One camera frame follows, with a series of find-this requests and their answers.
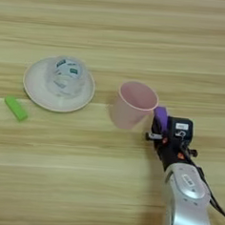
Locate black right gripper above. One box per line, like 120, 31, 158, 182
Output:
142, 115, 202, 174

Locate purple rectangular block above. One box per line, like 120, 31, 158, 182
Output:
151, 105, 171, 135

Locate clear plastic cup with labels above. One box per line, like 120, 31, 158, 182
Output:
43, 53, 90, 101

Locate white round plate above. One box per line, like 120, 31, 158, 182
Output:
21, 53, 98, 115

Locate green rectangular block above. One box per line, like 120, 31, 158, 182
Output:
2, 94, 31, 123

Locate small black box white label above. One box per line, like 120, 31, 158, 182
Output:
169, 116, 195, 142

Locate pink plastic cup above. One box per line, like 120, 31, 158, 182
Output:
107, 79, 161, 133

